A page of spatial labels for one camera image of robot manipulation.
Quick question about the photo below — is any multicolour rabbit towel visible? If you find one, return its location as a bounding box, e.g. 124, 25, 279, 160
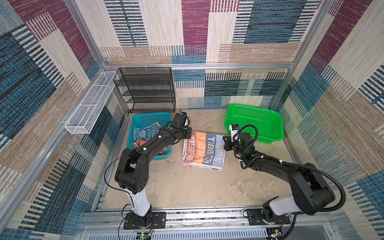
181, 132, 226, 171

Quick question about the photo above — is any teal plastic basket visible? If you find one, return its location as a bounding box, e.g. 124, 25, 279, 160
127, 112, 171, 150

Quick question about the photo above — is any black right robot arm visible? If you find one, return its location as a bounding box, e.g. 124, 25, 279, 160
223, 133, 336, 223

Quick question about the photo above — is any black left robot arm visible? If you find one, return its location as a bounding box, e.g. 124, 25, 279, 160
115, 112, 192, 228

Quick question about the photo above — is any light blue patterned towel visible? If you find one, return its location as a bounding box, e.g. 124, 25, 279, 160
134, 123, 161, 141

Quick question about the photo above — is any green plastic basket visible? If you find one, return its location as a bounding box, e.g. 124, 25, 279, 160
225, 104, 284, 144

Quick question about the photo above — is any red pink towel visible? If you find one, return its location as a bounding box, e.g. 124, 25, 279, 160
133, 140, 147, 149

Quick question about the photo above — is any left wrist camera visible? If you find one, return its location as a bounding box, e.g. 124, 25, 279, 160
180, 112, 190, 128

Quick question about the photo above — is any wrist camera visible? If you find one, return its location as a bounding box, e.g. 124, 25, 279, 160
180, 112, 190, 128
229, 124, 240, 142

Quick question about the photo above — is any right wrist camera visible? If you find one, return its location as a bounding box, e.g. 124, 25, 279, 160
229, 124, 240, 142

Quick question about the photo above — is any black wire shelf rack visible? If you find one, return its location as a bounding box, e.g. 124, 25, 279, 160
115, 67, 176, 114

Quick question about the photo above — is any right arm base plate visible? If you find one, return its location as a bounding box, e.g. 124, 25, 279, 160
243, 208, 291, 226

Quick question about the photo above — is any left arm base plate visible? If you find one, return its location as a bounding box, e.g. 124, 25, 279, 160
123, 212, 167, 230

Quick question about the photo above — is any white wire mesh tray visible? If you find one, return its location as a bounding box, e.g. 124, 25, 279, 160
65, 72, 117, 135

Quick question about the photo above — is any black corrugated cable hose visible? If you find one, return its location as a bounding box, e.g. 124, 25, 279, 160
232, 124, 347, 240

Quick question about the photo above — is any aluminium front rail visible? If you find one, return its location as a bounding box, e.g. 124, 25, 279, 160
74, 204, 337, 240

